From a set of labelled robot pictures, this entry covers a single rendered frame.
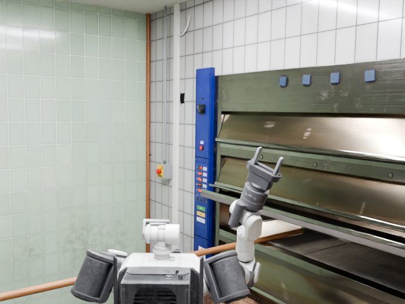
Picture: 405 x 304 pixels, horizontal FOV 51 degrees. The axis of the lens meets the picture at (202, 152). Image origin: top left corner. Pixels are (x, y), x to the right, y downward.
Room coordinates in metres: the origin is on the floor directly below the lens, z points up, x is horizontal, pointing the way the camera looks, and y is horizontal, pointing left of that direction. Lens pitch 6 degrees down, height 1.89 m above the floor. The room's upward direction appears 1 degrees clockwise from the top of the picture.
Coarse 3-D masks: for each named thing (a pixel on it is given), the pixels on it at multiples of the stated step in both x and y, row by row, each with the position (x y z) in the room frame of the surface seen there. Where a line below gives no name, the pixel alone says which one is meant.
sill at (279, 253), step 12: (228, 228) 2.55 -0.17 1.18; (264, 252) 2.22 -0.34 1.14; (276, 252) 2.14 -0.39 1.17; (288, 252) 2.12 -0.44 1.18; (300, 264) 2.01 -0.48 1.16; (312, 264) 1.95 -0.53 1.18; (324, 264) 1.95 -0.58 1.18; (324, 276) 1.89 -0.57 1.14; (336, 276) 1.84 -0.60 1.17; (348, 276) 1.81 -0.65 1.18; (360, 288) 1.74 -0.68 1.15; (372, 288) 1.69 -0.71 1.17; (384, 288) 1.68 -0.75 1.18; (384, 300) 1.65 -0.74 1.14; (396, 300) 1.61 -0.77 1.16
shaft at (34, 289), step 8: (288, 232) 2.38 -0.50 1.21; (296, 232) 2.41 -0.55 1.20; (256, 240) 2.24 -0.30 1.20; (264, 240) 2.27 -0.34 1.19; (216, 248) 2.09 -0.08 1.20; (224, 248) 2.12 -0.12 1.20; (232, 248) 2.15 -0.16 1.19; (64, 280) 1.66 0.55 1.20; (72, 280) 1.68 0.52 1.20; (24, 288) 1.58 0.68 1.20; (32, 288) 1.59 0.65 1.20; (40, 288) 1.60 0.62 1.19; (48, 288) 1.62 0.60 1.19; (56, 288) 1.64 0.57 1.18; (0, 296) 1.52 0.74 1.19; (8, 296) 1.54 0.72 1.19; (16, 296) 1.55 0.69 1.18
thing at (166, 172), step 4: (160, 164) 3.00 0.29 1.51; (164, 164) 2.99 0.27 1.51; (168, 164) 3.00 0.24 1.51; (160, 168) 2.98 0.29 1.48; (164, 168) 2.95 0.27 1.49; (168, 168) 2.97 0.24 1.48; (164, 172) 2.95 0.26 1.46; (168, 172) 2.97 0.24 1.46; (160, 176) 2.98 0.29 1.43; (164, 176) 2.95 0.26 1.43; (168, 176) 2.97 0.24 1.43
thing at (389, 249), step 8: (216, 200) 2.32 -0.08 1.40; (224, 200) 2.27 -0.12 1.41; (272, 216) 1.97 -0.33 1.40; (280, 216) 1.93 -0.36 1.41; (304, 216) 2.05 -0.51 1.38; (296, 224) 1.85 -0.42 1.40; (304, 224) 1.81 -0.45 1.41; (312, 224) 1.78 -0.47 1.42; (328, 232) 1.70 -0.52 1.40; (336, 232) 1.67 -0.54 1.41; (352, 240) 1.61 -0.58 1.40; (360, 240) 1.58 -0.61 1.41; (368, 240) 1.56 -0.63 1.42; (392, 240) 1.67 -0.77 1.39; (376, 248) 1.53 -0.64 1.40; (384, 248) 1.50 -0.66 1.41; (392, 248) 1.48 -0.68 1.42
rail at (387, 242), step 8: (208, 192) 2.40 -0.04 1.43; (216, 192) 2.34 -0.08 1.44; (232, 200) 2.22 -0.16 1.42; (264, 208) 2.02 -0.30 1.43; (272, 208) 1.98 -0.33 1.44; (288, 216) 1.89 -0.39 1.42; (296, 216) 1.86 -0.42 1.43; (320, 224) 1.75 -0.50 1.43; (328, 224) 1.71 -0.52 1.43; (344, 232) 1.65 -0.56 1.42; (352, 232) 1.62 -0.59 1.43; (360, 232) 1.59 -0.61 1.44; (376, 240) 1.53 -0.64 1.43; (384, 240) 1.51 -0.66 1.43; (400, 248) 1.46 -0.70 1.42
